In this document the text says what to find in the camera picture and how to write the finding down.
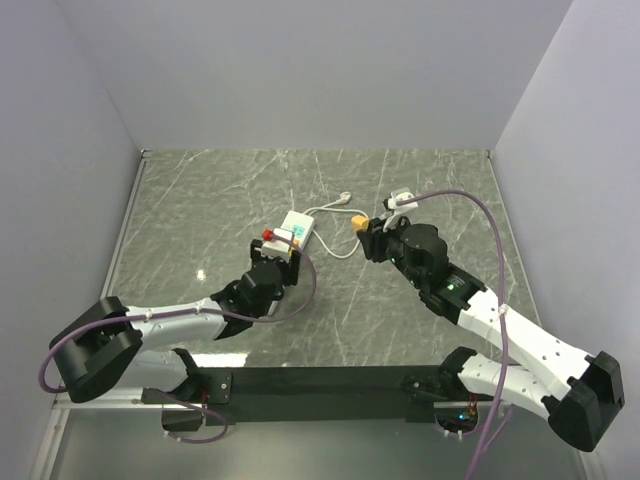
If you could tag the aluminium frame rail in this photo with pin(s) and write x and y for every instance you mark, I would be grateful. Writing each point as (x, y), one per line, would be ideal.
(52, 437)

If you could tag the white power strip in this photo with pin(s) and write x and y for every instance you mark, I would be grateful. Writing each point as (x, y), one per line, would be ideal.
(302, 226)

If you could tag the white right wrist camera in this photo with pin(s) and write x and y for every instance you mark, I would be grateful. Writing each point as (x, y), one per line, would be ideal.
(400, 202)

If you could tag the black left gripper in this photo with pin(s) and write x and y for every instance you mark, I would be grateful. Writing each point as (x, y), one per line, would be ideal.
(290, 268)

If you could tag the small orange plug adapter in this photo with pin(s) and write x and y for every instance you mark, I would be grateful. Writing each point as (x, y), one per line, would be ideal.
(359, 223)

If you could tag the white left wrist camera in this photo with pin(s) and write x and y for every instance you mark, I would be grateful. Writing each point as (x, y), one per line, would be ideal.
(276, 243)

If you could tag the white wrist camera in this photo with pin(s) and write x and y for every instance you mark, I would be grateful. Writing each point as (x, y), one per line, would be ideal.
(276, 243)
(400, 202)

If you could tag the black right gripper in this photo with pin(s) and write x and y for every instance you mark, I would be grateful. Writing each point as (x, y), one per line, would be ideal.
(373, 238)

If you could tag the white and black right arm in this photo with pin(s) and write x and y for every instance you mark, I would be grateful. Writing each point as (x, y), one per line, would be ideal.
(577, 393)

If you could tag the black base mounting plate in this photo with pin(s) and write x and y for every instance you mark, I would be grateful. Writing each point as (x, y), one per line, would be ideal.
(271, 394)

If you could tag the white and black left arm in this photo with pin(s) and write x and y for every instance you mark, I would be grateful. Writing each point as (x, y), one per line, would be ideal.
(90, 356)

